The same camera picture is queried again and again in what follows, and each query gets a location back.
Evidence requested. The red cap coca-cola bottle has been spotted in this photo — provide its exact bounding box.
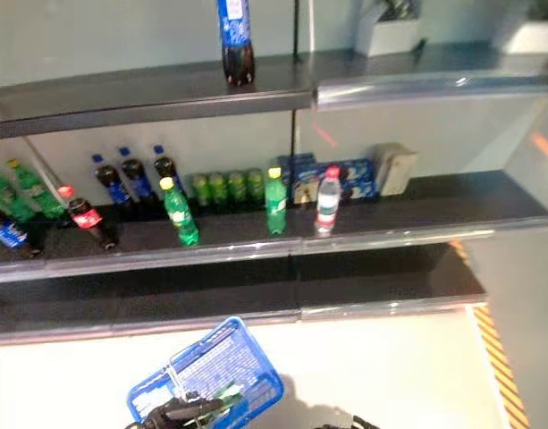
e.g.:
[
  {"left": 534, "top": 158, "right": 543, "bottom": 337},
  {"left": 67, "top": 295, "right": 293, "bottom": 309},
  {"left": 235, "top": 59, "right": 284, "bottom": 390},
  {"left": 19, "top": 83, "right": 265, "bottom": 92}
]
[{"left": 57, "top": 184, "right": 120, "bottom": 252}]

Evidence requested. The black vertical shelf post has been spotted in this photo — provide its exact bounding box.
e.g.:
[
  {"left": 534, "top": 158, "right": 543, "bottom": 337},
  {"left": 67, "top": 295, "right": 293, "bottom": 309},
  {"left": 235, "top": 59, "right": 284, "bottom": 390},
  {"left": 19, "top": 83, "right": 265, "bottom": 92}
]
[{"left": 290, "top": 0, "right": 302, "bottom": 158}]

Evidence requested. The long dark shelf board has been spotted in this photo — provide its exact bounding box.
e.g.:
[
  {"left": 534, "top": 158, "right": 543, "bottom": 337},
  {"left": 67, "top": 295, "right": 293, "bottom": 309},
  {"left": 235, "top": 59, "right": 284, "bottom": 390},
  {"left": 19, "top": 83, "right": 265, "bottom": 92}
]
[
  {"left": 0, "top": 171, "right": 548, "bottom": 286},
  {"left": 0, "top": 242, "right": 488, "bottom": 349}
]

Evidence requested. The grey cardboard box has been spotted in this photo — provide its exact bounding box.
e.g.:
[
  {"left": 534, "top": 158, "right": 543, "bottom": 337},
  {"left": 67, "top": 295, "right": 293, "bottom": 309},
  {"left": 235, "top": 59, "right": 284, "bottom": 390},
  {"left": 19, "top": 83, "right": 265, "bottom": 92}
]
[{"left": 372, "top": 142, "right": 418, "bottom": 198}]

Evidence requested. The green sprite bottle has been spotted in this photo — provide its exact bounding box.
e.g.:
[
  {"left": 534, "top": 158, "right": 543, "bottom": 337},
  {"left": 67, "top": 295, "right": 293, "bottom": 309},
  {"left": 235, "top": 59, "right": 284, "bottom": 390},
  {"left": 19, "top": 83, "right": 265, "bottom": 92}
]
[
  {"left": 0, "top": 172, "right": 35, "bottom": 223},
  {"left": 4, "top": 157, "right": 68, "bottom": 221},
  {"left": 265, "top": 166, "right": 289, "bottom": 237},
  {"left": 158, "top": 176, "right": 201, "bottom": 248}
]

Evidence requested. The large pepsi cola bottle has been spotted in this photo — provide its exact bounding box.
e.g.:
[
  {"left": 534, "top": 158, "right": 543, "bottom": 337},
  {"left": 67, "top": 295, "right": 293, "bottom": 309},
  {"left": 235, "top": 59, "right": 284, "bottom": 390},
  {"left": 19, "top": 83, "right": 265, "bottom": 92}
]
[{"left": 216, "top": 0, "right": 257, "bottom": 88}]

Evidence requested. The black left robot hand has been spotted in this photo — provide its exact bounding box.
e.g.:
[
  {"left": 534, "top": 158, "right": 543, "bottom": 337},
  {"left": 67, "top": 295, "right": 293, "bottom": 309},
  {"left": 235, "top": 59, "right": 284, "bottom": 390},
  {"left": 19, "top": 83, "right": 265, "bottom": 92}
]
[{"left": 141, "top": 391, "right": 225, "bottom": 429}]

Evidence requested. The clear water bottle red cap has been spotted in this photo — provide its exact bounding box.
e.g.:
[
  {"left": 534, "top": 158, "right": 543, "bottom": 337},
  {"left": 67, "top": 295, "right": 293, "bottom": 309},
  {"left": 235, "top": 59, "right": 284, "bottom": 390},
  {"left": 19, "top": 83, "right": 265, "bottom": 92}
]
[{"left": 315, "top": 165, "right": 342, "bottom": 234}]

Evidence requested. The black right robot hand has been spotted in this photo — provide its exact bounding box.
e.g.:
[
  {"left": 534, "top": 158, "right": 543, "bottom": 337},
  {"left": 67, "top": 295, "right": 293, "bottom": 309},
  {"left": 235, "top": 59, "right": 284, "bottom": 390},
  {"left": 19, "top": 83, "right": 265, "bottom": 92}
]
[{"left": 321, "top": 415, "right": 383, "bottom": 429}]

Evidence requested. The blue plastic shopping basket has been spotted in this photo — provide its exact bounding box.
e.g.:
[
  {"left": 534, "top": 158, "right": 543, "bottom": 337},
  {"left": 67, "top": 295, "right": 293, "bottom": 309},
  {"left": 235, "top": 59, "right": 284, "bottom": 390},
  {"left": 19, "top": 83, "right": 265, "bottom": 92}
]
[{"left": 126, "top": 315, "right": 285, "bottom": 428}]

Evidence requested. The green packet in basket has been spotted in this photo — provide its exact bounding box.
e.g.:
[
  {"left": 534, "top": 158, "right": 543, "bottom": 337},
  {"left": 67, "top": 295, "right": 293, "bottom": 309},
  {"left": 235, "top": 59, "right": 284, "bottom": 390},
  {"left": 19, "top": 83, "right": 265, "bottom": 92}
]
[{"left": 214, "top": 381, "right": 244, "bottom": 411}]

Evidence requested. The white planter box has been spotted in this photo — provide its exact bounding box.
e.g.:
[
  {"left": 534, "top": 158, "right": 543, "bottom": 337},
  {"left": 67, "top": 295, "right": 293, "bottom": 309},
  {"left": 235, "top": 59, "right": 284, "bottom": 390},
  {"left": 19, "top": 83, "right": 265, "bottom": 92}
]
[
  {"left": 366, "top": 0, "right": 421, "bottom": 58},
  {"left": 500, "top": 0, "right": 548, "bottom": 55}
]

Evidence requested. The small pepsi cola bottle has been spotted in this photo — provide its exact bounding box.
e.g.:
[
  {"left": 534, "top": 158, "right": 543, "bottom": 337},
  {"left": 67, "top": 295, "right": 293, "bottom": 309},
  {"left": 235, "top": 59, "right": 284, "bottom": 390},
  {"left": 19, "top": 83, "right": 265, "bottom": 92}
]
[
  {"left": 118, "top": 146, "right": 157, "bottom": 207},
  {"left": 153, "top": 144, "right": 186, "bottom": 198},
  {"left": 0, "top": 206, "right": 46, "bottom": 260},
  {"left": 90, "top": 153, "right": 132, "bottom": 212}
]

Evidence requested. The yellow black hazard tape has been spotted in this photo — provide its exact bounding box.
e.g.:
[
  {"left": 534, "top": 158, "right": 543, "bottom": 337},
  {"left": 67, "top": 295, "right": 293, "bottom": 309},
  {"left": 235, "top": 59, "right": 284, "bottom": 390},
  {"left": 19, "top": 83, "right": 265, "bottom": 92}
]
[{"left": 448, "top": 240, "right": 532, "bottom": 429}]

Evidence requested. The blue oreo cookie box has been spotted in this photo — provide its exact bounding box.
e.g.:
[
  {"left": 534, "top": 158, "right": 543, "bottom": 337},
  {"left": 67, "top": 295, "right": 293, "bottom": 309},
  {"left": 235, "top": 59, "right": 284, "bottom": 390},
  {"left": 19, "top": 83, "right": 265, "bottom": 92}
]
[
  {"left": 276, "top": 153, "right": 319, "bottom": 207},
  {"left": 316, "top": 157, "right": 376, "bottom": 201}
]

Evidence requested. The dark metal shelf board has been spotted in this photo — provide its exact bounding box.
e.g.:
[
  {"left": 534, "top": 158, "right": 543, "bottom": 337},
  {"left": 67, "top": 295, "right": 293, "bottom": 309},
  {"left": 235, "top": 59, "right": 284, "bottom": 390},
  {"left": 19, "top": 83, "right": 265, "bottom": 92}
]
[
  {"left": 315, "top": 40, "right": 548, "bottom": 113},
  {"left": 0, "top": 54, "right": 318, "bottom": 142}
]

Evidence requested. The green soda can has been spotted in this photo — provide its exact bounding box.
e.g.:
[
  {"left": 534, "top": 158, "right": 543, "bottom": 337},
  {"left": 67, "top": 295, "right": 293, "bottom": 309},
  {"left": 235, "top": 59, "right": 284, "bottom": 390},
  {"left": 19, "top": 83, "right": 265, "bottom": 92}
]
[
  {"left": 209, "top": 171, "right": 229, "bottom": 206},
  {"left": 191, "top": 172, "right": 211, "bottom": 207},
  {"left": 247, "top": 167, "right": 267, "bottom": 205},
  {"left": 228, "top": 170, "right": 249, "bottom": 206}
]

